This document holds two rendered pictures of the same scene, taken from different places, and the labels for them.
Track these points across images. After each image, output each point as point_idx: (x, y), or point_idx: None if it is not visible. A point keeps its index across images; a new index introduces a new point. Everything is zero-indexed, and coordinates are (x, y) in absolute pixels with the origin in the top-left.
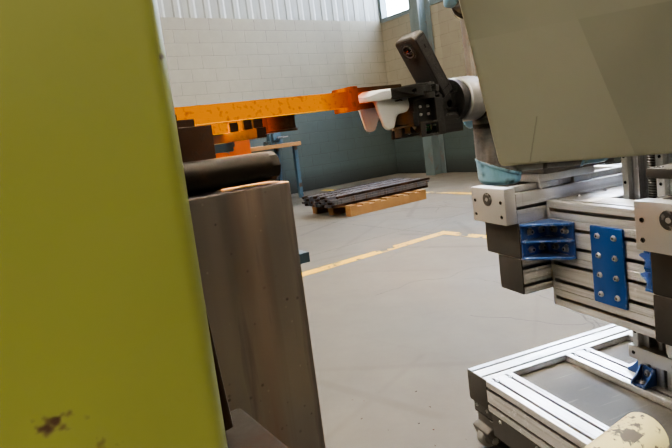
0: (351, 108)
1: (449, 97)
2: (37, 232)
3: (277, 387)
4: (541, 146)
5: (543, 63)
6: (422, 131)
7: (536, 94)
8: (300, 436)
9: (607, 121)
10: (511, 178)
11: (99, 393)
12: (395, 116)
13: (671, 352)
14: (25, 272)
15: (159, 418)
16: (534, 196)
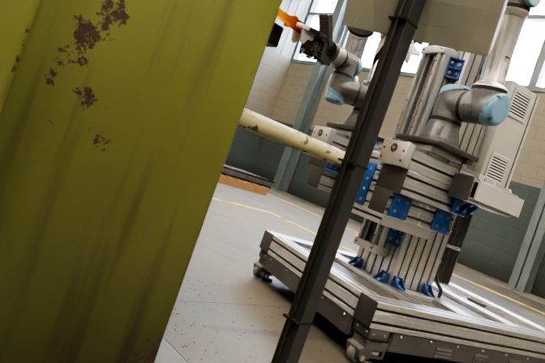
0: (292, 24)
1: (330, 49)
2: None
3: None
4: (354, 21)
5: None
6: (314, 52)
7: (358, 6)
8: None
9: (371, 19)
10: (339, 100)
11: None
12: (306, 39)
13: (373, 239)
14: None
15: None
16: (344, 141)
